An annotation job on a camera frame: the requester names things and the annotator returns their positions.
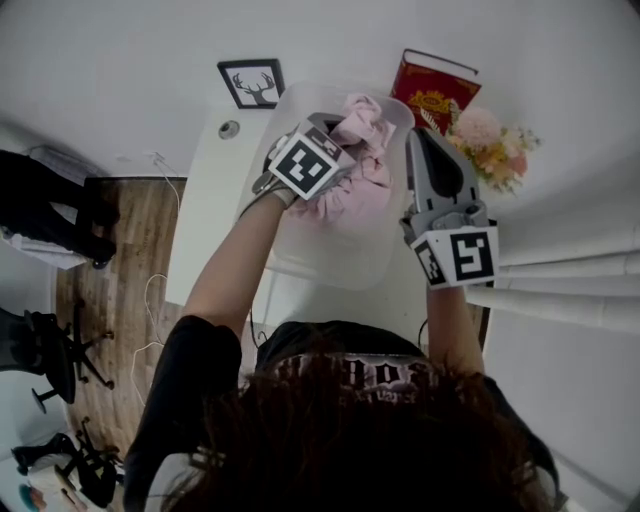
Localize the clear plastic bin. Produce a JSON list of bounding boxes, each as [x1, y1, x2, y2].
[[233, 81, 417, 292]]

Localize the black framed deer picture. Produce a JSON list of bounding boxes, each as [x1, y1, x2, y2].
[[216, 58, 287, 111]]

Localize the black office chair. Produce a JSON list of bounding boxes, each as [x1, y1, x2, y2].
[[0, 298, 117, 417], [11, 418, 122, 510]]

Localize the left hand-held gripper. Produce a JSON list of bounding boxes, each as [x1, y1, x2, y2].
[[267, 112, 359, 202]]

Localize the black cable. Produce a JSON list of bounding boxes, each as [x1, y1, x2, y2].
[[248, 298, 263, 347]]

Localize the red book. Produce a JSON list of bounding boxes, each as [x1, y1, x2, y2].
[[389, 47, 483, 137]]

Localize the pink and yellow flowers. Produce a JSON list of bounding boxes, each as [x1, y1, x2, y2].
[[446, 105, 542, 195]]

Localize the person's black printed T-shirt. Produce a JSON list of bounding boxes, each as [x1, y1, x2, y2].
[[122, 314, 570, 512]]

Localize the white wall pipes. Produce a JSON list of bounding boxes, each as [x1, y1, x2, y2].
[[463, 248, 640, 337]]

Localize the person's right forearm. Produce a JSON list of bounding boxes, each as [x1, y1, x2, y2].
[[424, 283, 487, 377]]

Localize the pink clothes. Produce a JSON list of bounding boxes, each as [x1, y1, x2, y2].
[[286, 92, 400, 237]]

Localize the person's left forearm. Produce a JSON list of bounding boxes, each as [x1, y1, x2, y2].
[[181, 192, 302, 332]]

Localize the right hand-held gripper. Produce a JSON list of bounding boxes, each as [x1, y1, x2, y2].
[[399, 127, 502, 292]]

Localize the white table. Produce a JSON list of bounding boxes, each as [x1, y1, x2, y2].
[[164, 93, 497, 352]]

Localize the grey wrist strap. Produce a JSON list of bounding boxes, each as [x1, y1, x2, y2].
[[238, 168, 302, 222]]

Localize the long white cable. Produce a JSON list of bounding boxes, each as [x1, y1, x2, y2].
[[130, 151, 182, 407]]

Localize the white low cabinet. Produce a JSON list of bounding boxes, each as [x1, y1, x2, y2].
[[0, 232, 92, 272]]

